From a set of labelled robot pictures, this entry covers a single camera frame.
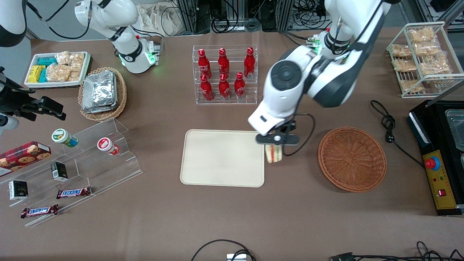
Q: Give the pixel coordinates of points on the long teal snack pack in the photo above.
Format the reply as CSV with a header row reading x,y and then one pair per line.
x,y
46,61

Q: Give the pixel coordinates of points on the clear acrylic bottle rack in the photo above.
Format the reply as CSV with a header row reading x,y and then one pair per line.
x,y
232,102

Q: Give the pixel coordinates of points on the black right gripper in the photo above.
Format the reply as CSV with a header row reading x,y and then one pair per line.
x,y
15,98

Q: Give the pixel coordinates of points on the beige cloth bag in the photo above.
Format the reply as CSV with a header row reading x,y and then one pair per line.
x,y
159,20

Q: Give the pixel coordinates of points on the small black carton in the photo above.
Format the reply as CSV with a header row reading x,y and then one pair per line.
x,y
18,190
59,171

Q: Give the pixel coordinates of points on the cup with green lid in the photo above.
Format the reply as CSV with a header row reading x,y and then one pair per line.
x,y
63,137

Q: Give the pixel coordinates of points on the small white device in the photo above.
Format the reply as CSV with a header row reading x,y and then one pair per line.
x,y
236,257

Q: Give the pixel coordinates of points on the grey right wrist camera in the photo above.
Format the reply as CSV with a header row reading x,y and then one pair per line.
x,y
8,124

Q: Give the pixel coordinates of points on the narrow teal snack pack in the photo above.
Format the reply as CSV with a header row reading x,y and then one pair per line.
x,y
43,76

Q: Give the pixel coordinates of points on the cream rectangular tray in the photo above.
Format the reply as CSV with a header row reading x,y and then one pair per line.
x,y
223,158

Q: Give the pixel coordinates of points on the triangular sandwich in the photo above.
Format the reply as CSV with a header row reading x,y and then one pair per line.
x,y
274,154

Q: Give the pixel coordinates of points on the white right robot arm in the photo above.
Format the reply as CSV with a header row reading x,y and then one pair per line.
x,y
127,54

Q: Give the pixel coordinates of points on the steel pan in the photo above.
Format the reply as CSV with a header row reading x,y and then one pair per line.
x,y
456,130

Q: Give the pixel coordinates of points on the stack of silver foil packs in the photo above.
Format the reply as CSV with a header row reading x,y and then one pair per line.
x,y
99,92

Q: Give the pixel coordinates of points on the round brown wicker basket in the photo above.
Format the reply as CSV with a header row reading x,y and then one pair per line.
x,y
351,159

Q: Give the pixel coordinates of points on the Snickers chocolate bar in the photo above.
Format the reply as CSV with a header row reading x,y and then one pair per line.
x,y
73,192
39,211

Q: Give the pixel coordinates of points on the yellow snack pack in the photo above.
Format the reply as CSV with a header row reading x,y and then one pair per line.
x,y
35,73

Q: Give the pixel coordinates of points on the white rectangular snack tray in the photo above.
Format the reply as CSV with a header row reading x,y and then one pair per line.
x,y
54,84

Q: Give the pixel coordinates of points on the black machine with yellow panel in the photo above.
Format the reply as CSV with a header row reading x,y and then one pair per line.
x,y
431,137

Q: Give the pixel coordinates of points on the oval light wicker basket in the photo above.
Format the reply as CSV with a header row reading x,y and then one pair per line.
x,y
121,96

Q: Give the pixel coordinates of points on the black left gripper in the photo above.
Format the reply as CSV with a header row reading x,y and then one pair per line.
x,y
291,126

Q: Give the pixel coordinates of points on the aluminium frame post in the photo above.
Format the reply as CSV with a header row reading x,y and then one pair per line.
x,y
284,14
188,16

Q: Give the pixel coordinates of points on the red cola bottle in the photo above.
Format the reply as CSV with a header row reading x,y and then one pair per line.
x,y
239,88
249,63
224,90
223,63
204,64
206,90

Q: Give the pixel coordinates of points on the red tartan cookie box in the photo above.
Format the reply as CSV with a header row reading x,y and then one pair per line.
x,y
21,157

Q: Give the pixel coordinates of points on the cup with red lid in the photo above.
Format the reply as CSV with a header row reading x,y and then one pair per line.
x,y
106,145

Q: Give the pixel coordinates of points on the clear bag of rice crackers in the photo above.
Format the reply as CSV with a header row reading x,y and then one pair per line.
x,y
58,72
77,61
74,76
62,58

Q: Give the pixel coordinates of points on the bagged fried snack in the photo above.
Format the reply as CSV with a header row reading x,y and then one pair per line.
x,y
435,65
404,65
401,50
421,35
411,85
427,49

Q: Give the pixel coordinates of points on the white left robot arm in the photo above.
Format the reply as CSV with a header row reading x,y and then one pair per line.
x,y
286,94

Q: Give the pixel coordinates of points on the clear acrylic stepped display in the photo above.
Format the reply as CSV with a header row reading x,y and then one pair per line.
x,y
105,170

